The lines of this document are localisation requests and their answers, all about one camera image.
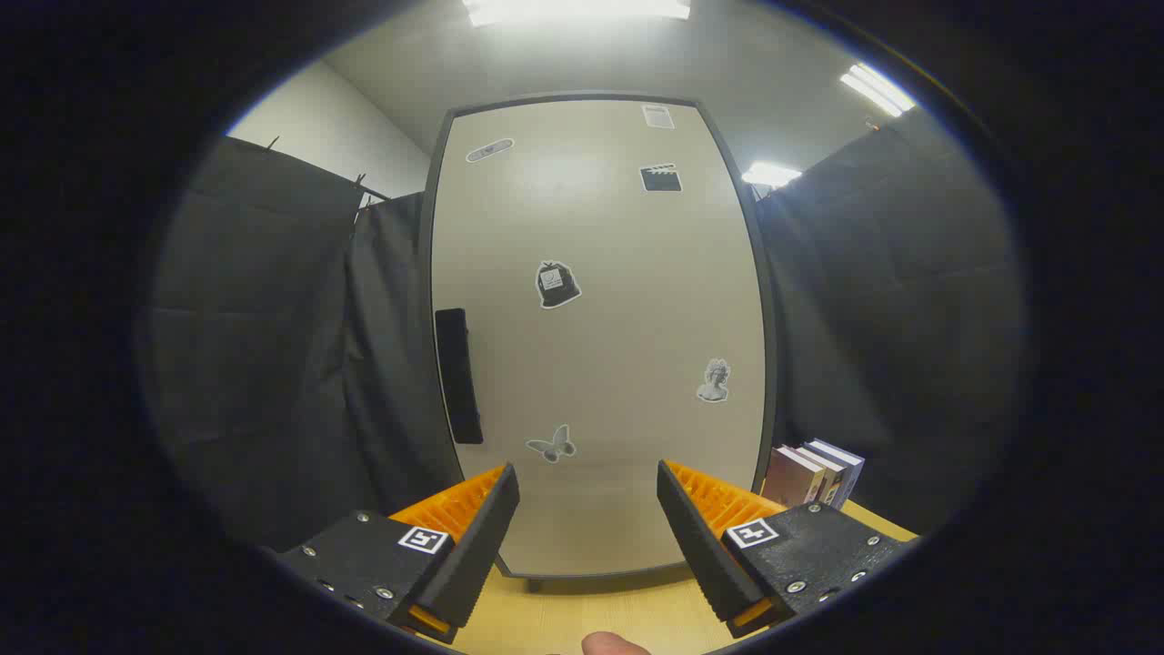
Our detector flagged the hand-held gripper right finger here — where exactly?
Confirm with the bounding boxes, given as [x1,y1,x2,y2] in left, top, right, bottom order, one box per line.
[657,459,910,640]

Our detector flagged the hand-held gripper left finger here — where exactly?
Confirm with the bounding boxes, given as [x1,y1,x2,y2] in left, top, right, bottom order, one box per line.
[273,462,521,645]

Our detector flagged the black door handle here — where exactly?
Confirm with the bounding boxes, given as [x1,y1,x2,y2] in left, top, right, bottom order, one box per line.
[435,307,485,445]

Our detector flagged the pale cover book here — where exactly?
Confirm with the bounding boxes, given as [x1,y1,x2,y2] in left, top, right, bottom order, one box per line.
[793,444,847,507]

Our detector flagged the dark grey cabinet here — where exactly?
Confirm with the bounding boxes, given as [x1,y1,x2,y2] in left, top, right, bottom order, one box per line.
[420,91,783,583]

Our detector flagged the black backdrop cloth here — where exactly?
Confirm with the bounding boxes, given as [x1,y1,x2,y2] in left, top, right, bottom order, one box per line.
[755,109,1029,533]
[150,135,460,551]

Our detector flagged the small ceiling light panel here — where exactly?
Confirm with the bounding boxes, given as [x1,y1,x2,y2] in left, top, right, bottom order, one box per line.
[741,162,803,189]

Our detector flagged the long ceiling light panel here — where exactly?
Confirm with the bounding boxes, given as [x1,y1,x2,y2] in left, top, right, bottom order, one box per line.
[838,62,918,117]

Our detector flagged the wide ceiling light panel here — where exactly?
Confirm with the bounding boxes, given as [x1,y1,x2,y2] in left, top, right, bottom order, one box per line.
[462,0,692,26]

